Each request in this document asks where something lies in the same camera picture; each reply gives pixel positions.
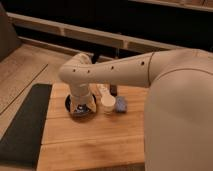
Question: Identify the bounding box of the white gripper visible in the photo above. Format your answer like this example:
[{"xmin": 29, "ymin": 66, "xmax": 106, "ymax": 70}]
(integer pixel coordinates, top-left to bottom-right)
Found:
[{"xmin": 70, "ymin": 93, "xmax": 93, "ymax": 106}]

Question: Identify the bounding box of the white shelf rail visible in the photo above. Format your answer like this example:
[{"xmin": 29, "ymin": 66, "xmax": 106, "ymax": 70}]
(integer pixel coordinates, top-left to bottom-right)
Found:
[{"xmin": 7, "ymin": 12, "xmax": 181, "ymax": 53}]

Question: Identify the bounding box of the dark green mat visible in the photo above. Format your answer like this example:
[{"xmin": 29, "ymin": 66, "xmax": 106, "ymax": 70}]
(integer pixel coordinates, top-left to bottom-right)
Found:
[{"xmin": 0, "ymin": 84, "xmax": 52, "ymax": 167}]

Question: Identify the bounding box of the dark ceramic bowl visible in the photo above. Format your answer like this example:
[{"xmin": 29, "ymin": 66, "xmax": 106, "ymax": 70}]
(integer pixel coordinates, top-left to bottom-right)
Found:
[{"xmin": 65, "ymin": 95, "xmax": 97, "ymax": 118}]

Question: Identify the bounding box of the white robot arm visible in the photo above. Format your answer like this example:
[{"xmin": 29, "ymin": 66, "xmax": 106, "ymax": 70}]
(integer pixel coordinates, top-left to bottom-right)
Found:
[{"xmin": 59, "ymin": 49, "xmax": 213, "ymax": 171}]

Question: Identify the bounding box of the blue sponge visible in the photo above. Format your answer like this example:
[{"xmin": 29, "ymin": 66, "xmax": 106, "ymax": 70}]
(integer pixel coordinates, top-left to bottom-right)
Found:
[{"xmin": 115, "ymin": 96, "xmax": 127, "ymax": 113}]

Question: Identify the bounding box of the white plastic cup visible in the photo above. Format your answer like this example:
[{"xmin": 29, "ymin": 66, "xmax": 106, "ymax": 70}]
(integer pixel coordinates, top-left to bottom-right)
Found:
[{"xmin": 101, "ymin": 95, "xmax": 116, "ymax": 114}]

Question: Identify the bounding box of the wooden cutting board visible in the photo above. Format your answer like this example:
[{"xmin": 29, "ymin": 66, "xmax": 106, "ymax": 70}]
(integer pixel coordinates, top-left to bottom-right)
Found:
[{"xmin": 37, "ymin": 83, "xmax": 147, "ymax": 171}]

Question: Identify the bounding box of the white plastic bottle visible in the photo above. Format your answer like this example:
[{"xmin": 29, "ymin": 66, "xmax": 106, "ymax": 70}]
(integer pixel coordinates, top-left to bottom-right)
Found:
[{"xmin": 97, "ymin": 84, "xmax": 109, "ymax": 96}]

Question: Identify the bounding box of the black rectangular block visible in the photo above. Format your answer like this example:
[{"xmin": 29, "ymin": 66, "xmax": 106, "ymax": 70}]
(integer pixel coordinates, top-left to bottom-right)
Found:
[{"xmin": 110, "ymin": 85, "xmax": 117, "ymax": 96}]

